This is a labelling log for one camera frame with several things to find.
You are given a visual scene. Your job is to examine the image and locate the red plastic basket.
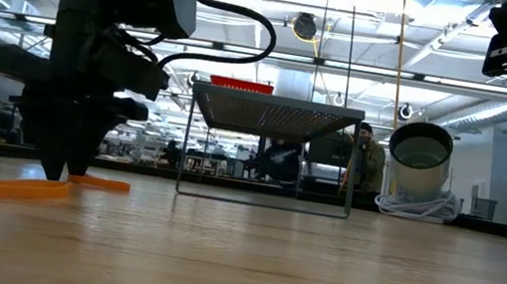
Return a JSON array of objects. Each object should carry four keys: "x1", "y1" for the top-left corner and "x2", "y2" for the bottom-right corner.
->
[{"x1": 207, "y1": 73, "x2": 276, "y2": 97}]

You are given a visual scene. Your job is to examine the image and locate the large ceiling cable reel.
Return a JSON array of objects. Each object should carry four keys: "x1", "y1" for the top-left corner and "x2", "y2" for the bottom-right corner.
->
[{"x1": 290, "y1": 10, "x2": 321, "y2": 43}]

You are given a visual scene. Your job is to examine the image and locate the red and orange scissors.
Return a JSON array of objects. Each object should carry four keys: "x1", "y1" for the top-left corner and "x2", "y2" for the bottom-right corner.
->
[{"x1": 0, "y1": 160, "x2": 132, "y2": 221}]

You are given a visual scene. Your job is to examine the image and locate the grey perforated metal shelf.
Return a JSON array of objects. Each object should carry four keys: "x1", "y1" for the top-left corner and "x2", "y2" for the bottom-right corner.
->
[{"x1": 172, "y1": 79, "x2": 369, "y2": 222}]

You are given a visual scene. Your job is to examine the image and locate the black equipment cabinet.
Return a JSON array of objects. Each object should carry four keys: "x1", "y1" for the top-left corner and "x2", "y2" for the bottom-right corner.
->
[{"x1": 301, "y1": 128, "x2": 361, "y2": 198}]

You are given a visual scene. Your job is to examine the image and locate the small ceiling cable reel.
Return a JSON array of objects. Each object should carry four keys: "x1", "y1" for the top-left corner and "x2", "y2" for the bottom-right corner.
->
[
  {"x1": 185, "y1": 70, "x2": 202, "y2": 88},
  {"x1": 331, "y1": 91, "x2": 348, "y2": 109},
  {"x1": 395, "y1": 101, "x2": 416, "y2": 124}
]

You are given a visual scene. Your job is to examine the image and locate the long ceiling light bar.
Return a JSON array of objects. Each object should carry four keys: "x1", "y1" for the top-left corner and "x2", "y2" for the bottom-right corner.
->
[{"x1": 0, "y1": 8, "x2": 507, "y2": 97}]

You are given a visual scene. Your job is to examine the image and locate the white coiled lamp cable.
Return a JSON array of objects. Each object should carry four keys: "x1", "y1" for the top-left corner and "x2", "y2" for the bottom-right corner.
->
[{"x1": 372, "y1": 179, "x2": 464, "y2": 228}]

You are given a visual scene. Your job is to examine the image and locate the black hanging cable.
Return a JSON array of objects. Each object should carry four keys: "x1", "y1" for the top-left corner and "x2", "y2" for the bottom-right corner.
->
[{"x1": 334, "y1": 0, "x2": 365, "y2": 111}]

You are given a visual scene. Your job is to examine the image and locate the person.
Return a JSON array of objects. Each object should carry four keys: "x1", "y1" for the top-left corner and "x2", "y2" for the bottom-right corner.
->
[
  {"x1": 349, "y1": 121, "x2": 392, "y2": 198},
  {"x1": 255, "y1": 136, "x2": 306, "y2": 189}
]

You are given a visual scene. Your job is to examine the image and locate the grey trash bin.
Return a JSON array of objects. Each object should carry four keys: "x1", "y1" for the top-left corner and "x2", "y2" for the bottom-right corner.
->
[{"x1": 470, "y1": 195, "x2": 500, "y2": 222}]

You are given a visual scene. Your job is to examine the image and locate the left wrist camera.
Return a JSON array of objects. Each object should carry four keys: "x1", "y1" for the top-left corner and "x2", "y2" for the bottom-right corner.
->
[{"x1": 84, "y1": 35, "x2": 176, "y2": 104}]

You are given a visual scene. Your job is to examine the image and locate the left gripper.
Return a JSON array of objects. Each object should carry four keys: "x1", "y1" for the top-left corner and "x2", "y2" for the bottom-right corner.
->
[{"x1": 0, "y1": 41, "x2": 158, "y2": 195}]

